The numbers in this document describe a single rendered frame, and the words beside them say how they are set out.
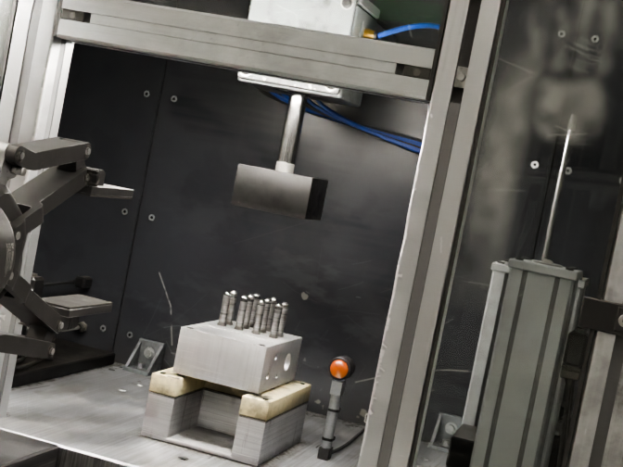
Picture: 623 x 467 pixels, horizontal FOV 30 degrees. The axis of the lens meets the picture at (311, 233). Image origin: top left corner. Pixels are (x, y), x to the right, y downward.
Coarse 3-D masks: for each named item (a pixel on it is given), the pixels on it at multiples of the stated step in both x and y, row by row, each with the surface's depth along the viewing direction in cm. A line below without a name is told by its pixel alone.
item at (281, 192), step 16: (304, 96) 125; (288, 112) 125; (304, 112) 126; (288, 128) 125; (288, 144) 125; (288, 160) 125; (240, 176) 124; (256, 176) 124; (272, 176) 123; (288, 176) 123; (304, 176) 123; (240, 192) 124; (256, 192) 124; (272, 192) 123; (288, 192) 123; (304, 192) 122; (320, 192) 126; (256, 208) 124; (272, 208) 123; (288, 208) 123; (304, 208) 122; (320, 208) 127
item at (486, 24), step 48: (48, 0) 111; (480, 0) 101; (48, 48) 111; (480, 48) 99; (48, 96) 112; (432, 96) 101; (480, 96) 99; (432, 144) 101; (432, 288) 101; (384, 336) 102; (432, 336) 101; (384, 384) 102
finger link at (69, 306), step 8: (64, 296) 87; (72, 296) 88; (80, 296) 88; (48, 304) 82; (56, 304) 82; (64, 304) 83; (72, 304) 83; (80, 304) 84; (88, 304) 85; (96, 304) 86; (104, 304) 87; (64, 312) 82; (72, 312) 82; (80, 312) 83; (88, 312) 85; (96, 312) 86; (104, 312) 87
